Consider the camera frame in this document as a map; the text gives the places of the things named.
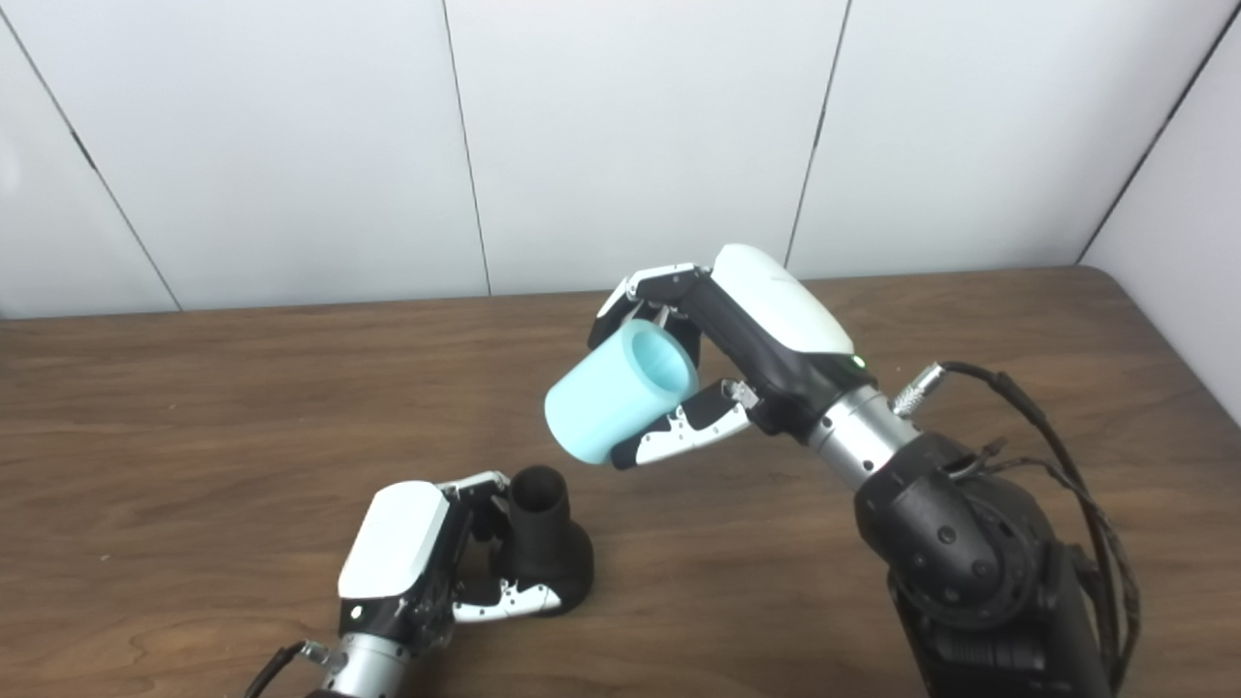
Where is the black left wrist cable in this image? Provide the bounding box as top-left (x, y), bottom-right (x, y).
top-left (242, 640), bottom-right (336, 698)

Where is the black nozzle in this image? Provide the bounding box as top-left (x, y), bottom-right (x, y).
top-left (490, 465), bottom-right (595, 617)

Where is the light blue cylinder cup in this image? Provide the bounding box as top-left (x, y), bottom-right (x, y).
top-left (544, 319), bottom-right (700, 467)

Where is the white and black left hand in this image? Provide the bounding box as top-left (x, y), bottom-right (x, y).
top-left (337, 471), bottom-right (563, 650)

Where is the white and black right hand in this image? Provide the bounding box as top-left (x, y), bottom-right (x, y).
top-left (588, 243), bottom-right (878, 471)

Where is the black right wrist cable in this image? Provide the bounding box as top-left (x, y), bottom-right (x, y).
top-left (892, 361), bottom-right (1143, 695)

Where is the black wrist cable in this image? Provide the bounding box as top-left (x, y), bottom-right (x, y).
top-left (892, 361), bottom-right (1143, 695)
top-left (242, 640), bottom-right (336, 698)

